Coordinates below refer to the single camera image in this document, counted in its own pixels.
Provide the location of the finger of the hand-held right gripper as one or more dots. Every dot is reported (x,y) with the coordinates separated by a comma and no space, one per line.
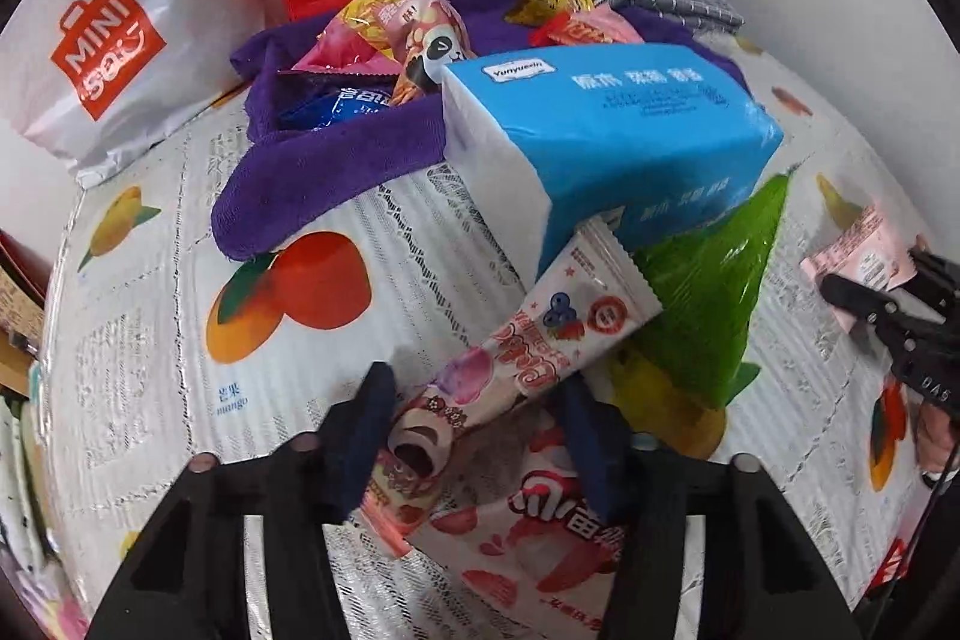
(855,302)
(934,276)

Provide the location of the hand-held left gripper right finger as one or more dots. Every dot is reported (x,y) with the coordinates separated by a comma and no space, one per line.
(592,449)

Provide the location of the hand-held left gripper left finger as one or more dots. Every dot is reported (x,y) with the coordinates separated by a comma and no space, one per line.
(367,430)

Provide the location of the small pale pink snack packet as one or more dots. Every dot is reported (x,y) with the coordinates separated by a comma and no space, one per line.
(855,250)

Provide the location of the white berry print snack bar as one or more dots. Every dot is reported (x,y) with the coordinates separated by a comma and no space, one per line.
(555,317)

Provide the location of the pink and yellow snack packet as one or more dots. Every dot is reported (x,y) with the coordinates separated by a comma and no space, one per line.
(352,33)

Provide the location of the person's right hand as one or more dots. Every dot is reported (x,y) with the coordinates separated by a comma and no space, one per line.
(937,445)

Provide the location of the white strawberry print snack packet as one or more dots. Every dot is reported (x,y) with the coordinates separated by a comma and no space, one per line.
(525,550)

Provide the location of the green triangular packet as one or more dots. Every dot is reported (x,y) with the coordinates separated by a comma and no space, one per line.
(712,295)

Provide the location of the purple towel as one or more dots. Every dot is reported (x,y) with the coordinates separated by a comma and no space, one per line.
(300,175)

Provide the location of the blue tissue pack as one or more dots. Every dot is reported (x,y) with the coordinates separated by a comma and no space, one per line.
(600,138)

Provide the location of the blue snack packet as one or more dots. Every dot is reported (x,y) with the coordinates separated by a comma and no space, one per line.
(330,108)

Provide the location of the brown cardboard box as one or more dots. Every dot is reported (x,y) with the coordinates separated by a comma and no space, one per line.
(19,310)

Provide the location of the red snack packet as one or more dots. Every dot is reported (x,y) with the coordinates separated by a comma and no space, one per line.
(592,29)

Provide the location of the panda print snack packet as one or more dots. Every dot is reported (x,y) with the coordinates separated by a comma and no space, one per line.
(431,48)

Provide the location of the white plastic bag red logo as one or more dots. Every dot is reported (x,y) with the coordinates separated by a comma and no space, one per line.
(135,48)

